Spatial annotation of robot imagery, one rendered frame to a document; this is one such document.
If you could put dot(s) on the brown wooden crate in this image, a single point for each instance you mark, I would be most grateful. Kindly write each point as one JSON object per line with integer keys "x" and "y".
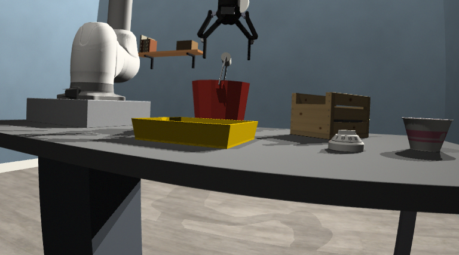
{"x": 310, "y": 119}

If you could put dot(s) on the yellow shallow tray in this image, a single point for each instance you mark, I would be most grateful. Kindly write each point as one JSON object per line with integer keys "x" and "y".
{"x": 205, "y": 132}

